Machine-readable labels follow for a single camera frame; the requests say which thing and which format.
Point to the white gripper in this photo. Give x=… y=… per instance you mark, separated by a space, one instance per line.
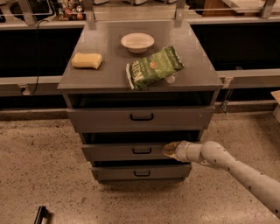
x=183 y=151

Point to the grey drawer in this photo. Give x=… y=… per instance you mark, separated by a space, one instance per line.
x=163 y=171
x=123 y=151
x=105 y=120

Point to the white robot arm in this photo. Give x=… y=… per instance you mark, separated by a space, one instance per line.
x=214 y=155

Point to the grey bottom drawer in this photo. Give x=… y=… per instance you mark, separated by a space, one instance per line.
x=163 y=171

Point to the grey top drawer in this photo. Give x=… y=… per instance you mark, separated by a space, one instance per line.
x=105 y=120

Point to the grey drawer cabinet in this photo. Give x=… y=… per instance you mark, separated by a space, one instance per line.
x=197 y=85

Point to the green chip bag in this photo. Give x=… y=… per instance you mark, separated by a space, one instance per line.
x=145 y=71

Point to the white ceramic bowl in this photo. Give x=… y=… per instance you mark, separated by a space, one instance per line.
x=137 y=42

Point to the yellow sponge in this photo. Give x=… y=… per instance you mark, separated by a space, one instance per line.
x=86 y=60

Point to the black object on floor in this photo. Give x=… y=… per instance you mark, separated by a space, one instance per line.
x=41 y=214

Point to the colourful items on shelf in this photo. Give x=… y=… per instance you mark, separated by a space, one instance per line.
x=71 y=10

